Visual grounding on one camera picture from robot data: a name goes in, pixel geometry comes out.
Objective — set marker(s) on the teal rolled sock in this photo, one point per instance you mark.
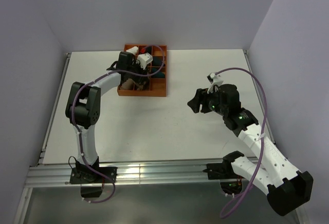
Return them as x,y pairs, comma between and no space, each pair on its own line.
158,61
159,75

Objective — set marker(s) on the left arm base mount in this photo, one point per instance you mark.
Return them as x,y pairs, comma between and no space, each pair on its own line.
91,184

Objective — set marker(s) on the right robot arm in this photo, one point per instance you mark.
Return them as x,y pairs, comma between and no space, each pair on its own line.
284,185

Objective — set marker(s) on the orange wooden compartment tray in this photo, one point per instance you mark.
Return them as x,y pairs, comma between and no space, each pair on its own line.
157,86

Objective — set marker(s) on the tan sock with maroon cuff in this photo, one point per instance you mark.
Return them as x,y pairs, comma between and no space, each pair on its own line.
127,85

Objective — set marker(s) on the aluminium table frame rail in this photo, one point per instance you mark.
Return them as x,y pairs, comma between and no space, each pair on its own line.
134,173

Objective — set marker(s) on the brown argyle sock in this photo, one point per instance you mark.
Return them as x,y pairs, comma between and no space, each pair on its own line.
142,86

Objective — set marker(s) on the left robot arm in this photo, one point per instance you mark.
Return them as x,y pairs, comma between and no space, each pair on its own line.
84,102

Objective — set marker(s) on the white rolled sock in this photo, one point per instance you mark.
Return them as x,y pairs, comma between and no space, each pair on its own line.
133,50

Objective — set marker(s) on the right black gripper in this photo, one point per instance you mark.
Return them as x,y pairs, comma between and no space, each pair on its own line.
194,104

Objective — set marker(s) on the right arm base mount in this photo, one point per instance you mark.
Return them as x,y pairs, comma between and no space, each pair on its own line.
217,171

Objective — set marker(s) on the teal rolled sock lower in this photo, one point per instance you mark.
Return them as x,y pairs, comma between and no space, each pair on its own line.
159,75

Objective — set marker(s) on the teal rolled sock upper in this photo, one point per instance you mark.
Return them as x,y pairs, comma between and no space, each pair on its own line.
158,61

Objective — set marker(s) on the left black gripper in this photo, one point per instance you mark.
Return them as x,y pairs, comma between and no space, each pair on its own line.
135,63

